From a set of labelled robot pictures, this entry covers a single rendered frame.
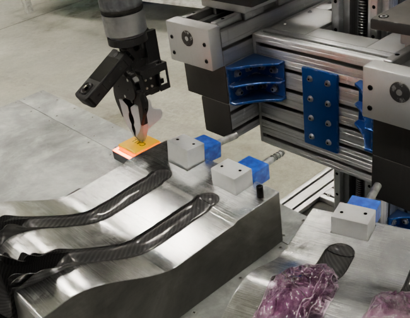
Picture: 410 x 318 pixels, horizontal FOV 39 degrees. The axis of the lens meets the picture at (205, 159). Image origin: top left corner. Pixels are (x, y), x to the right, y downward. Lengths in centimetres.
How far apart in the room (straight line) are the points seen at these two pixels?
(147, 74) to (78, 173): 24
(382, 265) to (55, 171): 67
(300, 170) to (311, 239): 174
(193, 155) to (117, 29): 27
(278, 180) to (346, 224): 169
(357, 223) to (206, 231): 20
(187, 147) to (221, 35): 38
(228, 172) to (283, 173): 168
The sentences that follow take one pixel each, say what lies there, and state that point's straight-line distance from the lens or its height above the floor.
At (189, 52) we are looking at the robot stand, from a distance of 126.
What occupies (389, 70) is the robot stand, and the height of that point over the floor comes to 99.
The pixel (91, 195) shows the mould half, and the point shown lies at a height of 88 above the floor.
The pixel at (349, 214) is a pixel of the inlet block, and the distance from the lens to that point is 81.
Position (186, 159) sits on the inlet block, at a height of 91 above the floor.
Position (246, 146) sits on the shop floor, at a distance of 274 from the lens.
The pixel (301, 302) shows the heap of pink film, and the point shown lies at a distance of 64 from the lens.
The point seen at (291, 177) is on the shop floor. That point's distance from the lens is 249.
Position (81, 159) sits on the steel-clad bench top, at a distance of 120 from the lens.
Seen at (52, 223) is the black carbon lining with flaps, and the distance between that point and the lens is 84.
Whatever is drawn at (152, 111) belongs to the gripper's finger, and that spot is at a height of 89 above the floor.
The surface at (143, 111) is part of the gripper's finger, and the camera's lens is 107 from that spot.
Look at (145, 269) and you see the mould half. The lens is 74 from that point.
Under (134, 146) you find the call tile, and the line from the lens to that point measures 113.
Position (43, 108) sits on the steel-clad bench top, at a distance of 147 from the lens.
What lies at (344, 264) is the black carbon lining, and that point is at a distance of 78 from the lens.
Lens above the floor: 137
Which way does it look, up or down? 31 degrees down
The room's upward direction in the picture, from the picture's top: 8 degrees counter-clockwise
